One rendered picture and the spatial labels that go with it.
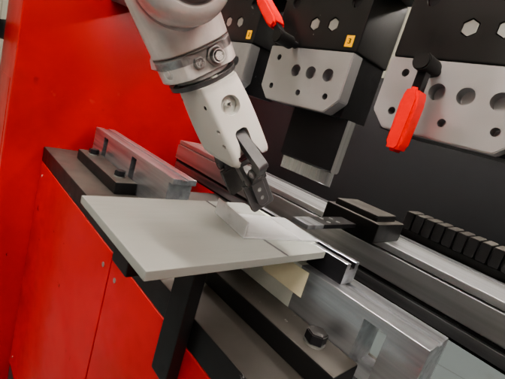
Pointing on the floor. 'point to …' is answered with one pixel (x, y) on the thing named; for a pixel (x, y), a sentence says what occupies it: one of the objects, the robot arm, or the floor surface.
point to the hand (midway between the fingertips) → (246, 186)
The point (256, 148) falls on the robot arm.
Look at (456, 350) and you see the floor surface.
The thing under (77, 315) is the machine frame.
